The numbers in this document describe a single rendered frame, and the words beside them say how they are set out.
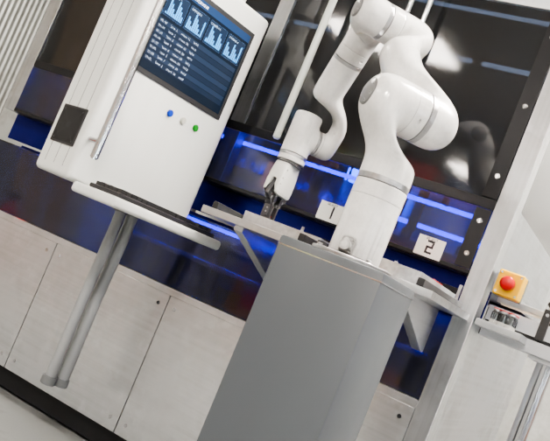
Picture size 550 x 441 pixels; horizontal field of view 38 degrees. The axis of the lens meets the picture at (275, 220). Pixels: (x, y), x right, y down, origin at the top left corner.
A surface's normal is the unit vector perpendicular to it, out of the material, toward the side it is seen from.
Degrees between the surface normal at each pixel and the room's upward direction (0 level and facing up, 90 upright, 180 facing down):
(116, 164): 90
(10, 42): 90
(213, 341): 90
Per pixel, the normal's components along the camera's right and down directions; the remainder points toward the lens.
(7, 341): -0.43, -0.24
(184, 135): 0.73, 0.25
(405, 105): 0.34, 0.18
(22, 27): 0.83, 0.31
